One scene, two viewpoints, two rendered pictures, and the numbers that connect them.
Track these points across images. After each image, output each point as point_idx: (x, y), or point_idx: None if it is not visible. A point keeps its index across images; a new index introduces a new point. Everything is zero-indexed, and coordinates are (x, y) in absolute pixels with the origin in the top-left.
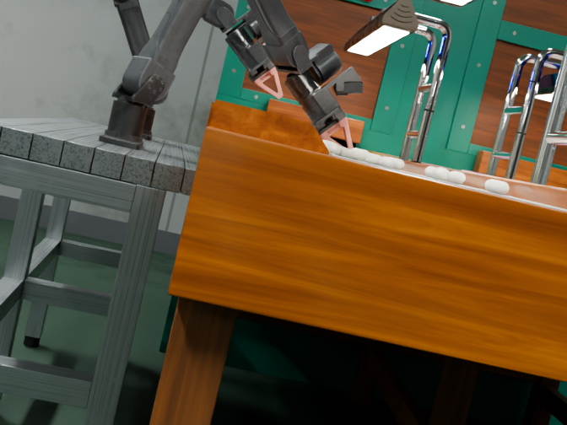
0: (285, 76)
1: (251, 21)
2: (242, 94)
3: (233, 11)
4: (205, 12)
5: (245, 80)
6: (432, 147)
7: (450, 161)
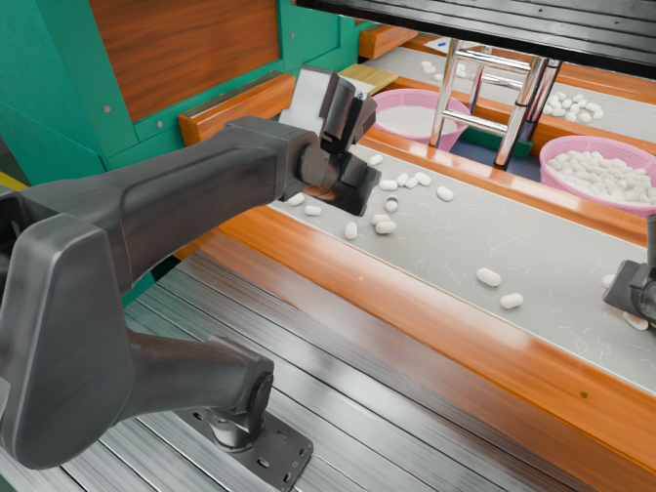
0: (175, 65)
1: (331, 123)
2: (140, 133)
3: (317, 139)
4: (281, 193)
5: (127, 109)
6: (331, 53)
7: (344, 58)
